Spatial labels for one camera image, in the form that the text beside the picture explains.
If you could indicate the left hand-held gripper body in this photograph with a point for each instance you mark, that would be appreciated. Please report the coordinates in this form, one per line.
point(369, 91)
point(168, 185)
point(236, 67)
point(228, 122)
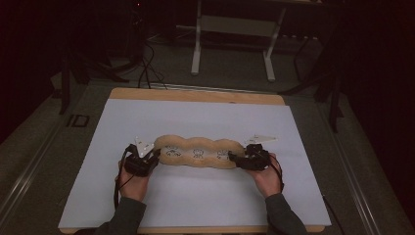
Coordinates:
point(138, 163)

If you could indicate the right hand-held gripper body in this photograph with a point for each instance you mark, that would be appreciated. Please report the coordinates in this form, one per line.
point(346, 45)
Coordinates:
point(256, 160)

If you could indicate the scalloped wooden puzzle tray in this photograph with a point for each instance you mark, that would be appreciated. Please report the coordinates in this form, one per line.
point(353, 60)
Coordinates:
point(195, 143)

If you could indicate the person's left hand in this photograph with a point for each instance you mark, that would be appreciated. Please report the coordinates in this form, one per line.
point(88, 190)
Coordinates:
point(133, 187)

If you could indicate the person's right hand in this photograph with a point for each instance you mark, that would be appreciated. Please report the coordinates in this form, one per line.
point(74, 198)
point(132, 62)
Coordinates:
point(269, 182)

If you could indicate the white table sheet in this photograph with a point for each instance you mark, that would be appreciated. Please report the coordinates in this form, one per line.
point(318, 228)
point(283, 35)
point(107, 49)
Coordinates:
point(195, 117)

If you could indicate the wooden table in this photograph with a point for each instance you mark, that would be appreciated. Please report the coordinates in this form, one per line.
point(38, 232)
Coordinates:
point(195, 95)

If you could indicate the black metal stand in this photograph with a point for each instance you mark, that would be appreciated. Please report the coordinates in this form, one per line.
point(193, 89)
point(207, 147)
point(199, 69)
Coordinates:
point(65, 88)
point(333, 104)

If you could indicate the black rectangular floor frame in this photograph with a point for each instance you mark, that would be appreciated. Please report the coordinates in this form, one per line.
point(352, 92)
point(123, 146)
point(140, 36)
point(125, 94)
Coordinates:
point(78, 120)

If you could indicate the white metal desk frame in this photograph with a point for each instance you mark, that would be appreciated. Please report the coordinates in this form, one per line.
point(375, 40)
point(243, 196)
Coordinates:
point(238, 25)

